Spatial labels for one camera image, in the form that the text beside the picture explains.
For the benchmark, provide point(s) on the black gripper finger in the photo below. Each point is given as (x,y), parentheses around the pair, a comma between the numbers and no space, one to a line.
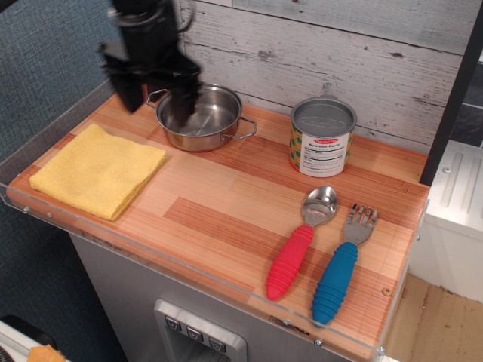
(129,88)
(184,95)

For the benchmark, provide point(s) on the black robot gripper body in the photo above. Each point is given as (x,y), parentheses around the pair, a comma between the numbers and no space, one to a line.
(150,43)

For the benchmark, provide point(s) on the yellow rag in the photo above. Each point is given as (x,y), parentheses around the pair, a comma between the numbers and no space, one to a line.
(98,173)

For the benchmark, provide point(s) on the small steel pot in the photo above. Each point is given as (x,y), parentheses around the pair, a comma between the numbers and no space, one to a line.
(216,120)

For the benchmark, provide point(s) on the toy tin can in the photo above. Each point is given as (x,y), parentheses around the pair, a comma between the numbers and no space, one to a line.
(322,130)

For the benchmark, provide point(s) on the clear acrylic table guard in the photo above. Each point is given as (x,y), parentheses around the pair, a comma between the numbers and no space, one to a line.
(216,219)

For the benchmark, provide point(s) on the grey toy fridge cabinet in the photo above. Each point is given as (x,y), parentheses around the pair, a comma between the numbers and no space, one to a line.
(129,279)

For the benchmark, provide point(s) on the silver dispenser button panel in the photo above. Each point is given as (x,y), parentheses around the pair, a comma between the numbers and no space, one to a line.
(188,337)

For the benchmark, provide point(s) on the orange object bottom left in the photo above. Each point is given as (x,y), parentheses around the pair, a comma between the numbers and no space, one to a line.
(45,353)

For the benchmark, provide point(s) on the white side cabinet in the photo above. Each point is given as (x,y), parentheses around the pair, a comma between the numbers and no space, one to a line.
(447,251)

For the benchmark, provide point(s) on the red handled spoon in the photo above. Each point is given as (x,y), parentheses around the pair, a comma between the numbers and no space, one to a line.
(319,207)

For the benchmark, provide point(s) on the blue handled fork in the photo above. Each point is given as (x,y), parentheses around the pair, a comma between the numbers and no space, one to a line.
(332,288)

